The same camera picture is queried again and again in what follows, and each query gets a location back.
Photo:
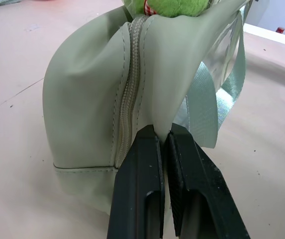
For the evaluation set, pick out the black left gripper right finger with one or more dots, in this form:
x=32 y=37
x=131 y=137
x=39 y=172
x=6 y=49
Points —
x=207 y=189

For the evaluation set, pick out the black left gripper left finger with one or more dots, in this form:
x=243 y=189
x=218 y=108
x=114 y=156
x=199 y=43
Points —
x=132 y=189

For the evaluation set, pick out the light green zip pouch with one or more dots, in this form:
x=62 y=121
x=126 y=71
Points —
x=87 y=104

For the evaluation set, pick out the white box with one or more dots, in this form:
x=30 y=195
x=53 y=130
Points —
x=266 y=33

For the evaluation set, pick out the small red object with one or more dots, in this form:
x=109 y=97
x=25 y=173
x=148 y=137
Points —
x=280 y=30

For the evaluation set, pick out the light blue cloth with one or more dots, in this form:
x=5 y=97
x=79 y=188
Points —
x=0 y=2

